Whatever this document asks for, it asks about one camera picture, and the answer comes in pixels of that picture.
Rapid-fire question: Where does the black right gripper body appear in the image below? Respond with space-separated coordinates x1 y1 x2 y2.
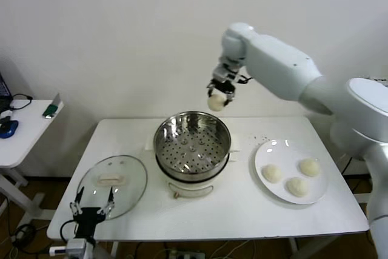
207 78 236 94

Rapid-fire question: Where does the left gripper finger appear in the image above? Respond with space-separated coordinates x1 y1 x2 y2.
69 187 85 216
97 187 115 218

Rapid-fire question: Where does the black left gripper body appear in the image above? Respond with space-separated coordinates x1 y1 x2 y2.
72 207 105 238

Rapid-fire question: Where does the white steamed baozi bun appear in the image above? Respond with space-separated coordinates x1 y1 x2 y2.
261 164 284 184
207 94 227 112
285 177 310 197
299 158 321 177

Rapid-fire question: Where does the glass pot lid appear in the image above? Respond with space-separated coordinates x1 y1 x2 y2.
76 155 149 220

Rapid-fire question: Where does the stainless steel steamer basket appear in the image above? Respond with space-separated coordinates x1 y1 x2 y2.
153 112 232 181

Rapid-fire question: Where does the grey floor adapter plug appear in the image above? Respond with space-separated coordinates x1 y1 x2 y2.
8 224 34 241

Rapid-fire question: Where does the white round plate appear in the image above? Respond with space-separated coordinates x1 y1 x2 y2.
253 139 329 205

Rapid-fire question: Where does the white electric cooker pot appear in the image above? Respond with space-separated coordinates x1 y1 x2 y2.
144 133 243 200

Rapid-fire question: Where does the white side table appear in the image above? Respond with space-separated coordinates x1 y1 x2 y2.
0 99 64 211

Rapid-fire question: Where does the blue computer mouse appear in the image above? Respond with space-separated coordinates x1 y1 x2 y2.
0 121 19 140

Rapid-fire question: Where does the dark laptop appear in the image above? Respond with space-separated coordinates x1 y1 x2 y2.
0 73 15 113

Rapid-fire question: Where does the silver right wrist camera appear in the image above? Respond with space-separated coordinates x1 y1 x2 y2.
212 63 240 84

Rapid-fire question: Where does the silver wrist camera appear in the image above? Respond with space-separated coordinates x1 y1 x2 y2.
49 238 92 257
212 63 240 84

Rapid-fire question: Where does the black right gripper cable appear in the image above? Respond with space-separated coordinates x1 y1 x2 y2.
235 73 254 86

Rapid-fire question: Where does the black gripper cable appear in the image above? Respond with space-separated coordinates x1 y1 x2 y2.
60 221 79 246
235 73 254 86

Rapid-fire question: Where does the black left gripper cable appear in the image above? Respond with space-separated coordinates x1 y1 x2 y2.
60 221 79 246

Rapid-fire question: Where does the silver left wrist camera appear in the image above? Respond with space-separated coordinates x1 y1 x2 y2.
49 238 92 257

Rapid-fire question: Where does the green handled scraper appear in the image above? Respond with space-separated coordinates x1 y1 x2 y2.
41 93 64 119

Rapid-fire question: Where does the black looped cable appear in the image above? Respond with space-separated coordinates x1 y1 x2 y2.
8 94 33 113

